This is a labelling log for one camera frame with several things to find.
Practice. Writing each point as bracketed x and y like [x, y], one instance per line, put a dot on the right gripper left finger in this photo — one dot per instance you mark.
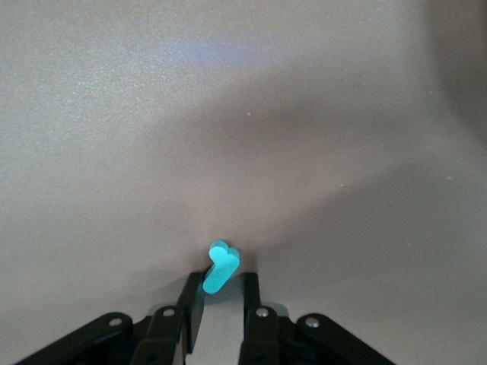
[163, 334]

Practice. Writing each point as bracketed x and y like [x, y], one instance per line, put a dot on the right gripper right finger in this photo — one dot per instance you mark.
[266, 338]

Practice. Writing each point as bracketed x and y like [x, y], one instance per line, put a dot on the teal letter r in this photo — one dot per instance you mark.
[220, 268]

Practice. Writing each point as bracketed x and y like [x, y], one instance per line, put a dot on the brown table cover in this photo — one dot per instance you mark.
[114, 114]

